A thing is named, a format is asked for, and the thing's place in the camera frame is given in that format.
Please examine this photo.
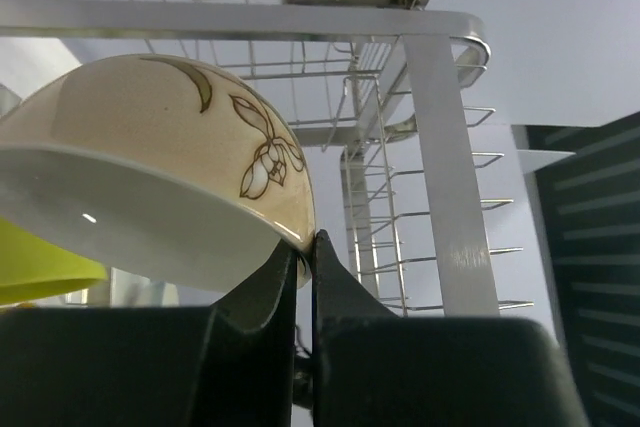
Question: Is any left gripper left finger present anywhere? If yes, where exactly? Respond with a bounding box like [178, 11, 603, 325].
[1, 244, 297, 426]

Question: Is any lime green bowl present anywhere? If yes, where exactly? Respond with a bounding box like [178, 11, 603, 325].
[1, 218, 107, 305]

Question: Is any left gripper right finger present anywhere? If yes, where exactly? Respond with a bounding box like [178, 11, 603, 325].
[311, 231, 589, 426]

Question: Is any beige patterned bowl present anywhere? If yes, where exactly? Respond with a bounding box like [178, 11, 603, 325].
[1, 54, 316, 292]

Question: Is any stainless steel dish rack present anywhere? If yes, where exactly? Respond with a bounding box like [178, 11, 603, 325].
[0, 0, 536, 318]

